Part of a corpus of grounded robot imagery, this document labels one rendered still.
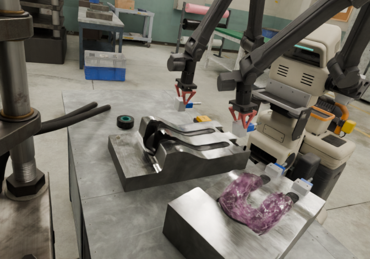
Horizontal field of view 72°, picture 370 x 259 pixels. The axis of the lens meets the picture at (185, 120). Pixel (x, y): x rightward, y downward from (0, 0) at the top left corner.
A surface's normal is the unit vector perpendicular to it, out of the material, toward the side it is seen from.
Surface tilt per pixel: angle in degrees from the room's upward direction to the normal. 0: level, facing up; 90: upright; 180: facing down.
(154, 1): 90
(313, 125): 92
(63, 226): 0
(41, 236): 0
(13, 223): 0
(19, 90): 90
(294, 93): 90
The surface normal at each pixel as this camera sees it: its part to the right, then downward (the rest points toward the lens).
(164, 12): 0.33, 0.47
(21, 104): 0.77, 0.40
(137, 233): 0.17, -0.88
